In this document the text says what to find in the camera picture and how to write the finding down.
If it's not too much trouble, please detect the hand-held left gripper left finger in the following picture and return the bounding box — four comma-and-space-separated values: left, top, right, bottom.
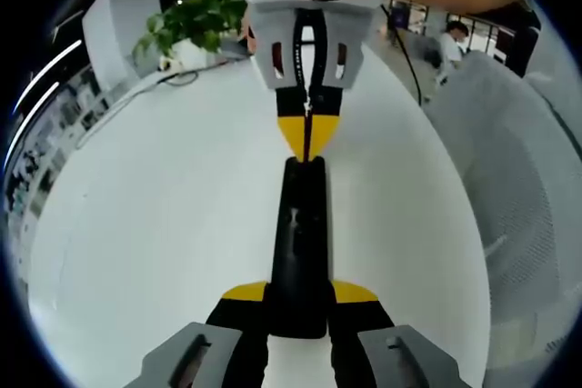
122, 281, 272, 388

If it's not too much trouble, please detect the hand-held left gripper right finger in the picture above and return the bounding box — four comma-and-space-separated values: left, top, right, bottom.
327, 279, 477, 388

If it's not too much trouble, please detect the black remote control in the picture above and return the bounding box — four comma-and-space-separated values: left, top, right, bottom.
267, 154, 332, 340

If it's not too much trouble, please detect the potted green plant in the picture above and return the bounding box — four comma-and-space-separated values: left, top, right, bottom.
133, 0, 250, 72

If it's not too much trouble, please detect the grey mesh office chair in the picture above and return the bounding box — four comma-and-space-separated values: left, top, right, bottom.
422, 50, 569, 380

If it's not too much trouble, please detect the black upright panel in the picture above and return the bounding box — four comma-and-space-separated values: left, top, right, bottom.
504, 1, 545, 80

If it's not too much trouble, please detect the white display shelving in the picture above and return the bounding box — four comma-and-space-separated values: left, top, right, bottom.
3, 65, 115, 225

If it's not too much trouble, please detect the ceiling light strip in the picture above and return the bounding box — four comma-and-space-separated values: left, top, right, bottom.
3, 82, 62, 167
12, 40, 84, 112

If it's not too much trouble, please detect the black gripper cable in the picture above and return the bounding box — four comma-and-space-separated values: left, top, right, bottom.
380, 4, 431, 105

